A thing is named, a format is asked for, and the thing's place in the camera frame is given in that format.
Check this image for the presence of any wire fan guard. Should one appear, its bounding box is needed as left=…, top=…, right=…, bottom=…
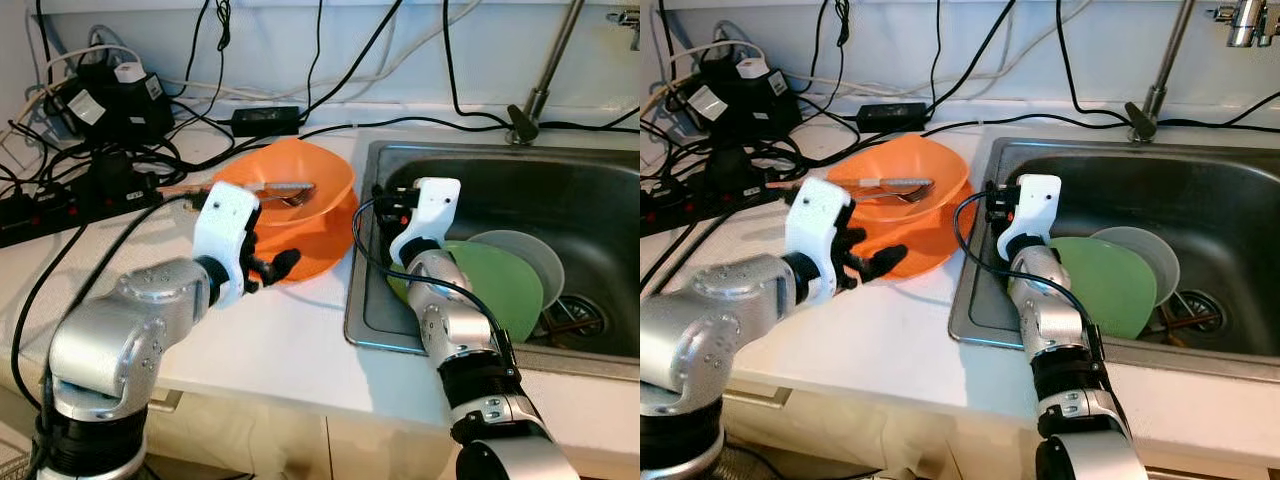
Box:
left=0, top=440, right=36, bottom=480
left=715, top=445, right=801, bottom=480

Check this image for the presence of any stainless steel sink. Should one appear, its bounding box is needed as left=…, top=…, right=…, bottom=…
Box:
left=948, top=136, right=1280, bottom=383
left=344, top=140, right=641, bottom=359

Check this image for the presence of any orange plastic plate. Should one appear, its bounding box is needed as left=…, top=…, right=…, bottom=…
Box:
left=250, top=185, right=360, bottom=285
left=880, top=180, right=976, bottom=280

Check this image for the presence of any orange plastic bowl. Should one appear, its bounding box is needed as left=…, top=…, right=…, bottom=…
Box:
left=213, top=138, right=357, bottom=241
left=825, top=133, right=973, bottom=236

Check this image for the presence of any metal sink drain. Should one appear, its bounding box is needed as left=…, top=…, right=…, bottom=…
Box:
left=1160, top=290, right=1229, bottom=336
left=540, top=295, right=608, bottom=343

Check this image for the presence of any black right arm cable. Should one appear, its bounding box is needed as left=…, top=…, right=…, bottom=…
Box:
left=350, top=196, right=516, bottom=366
left=952, top=190, right=1109, bottom=361

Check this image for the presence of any black power cable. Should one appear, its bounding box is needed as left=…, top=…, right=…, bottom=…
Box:
left=1054, top=0, right=1133, bottom=125
left=925, top=90, right=1280, bottom=136
left=300, top=112, right=641, bottom=136
left=922, top=0, right=1019, bottom=113
left=298, top=0, right=406, bottom=119
left=442, top=0, right=513, bottom=127

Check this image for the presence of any small grey plate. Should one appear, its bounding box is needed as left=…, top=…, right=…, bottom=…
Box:
left=468, top=230, right=567, bottom=311
left=1090, top=226, right=1183, bottom=306

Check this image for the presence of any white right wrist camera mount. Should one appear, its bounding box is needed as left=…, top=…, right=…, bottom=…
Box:
left=388, top=178, right=463, bottom=269
left=1000, top=174, right=1063, bottom=263

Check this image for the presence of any black power strip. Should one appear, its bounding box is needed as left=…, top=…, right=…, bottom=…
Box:
left=640, top=172, right=793, bottom=237
left=0, top=178, right=163, bottom=249

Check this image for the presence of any metal kitchen faucet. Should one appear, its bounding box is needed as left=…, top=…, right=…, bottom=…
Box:
left=506, top=0, right=641, bottom=147
left=1124, top=0, right=1280, bottom=143

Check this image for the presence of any green plate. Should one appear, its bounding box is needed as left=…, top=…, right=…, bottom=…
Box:
left=1048, top=236, right=1159, bottom=341
left=388, top=240, right=546, bottom=345

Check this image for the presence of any black charger with white labels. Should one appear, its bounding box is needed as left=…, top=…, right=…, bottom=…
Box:
left=45, top=62, right=177, bottom=148
left=685, top=56, right=803, bottom=141

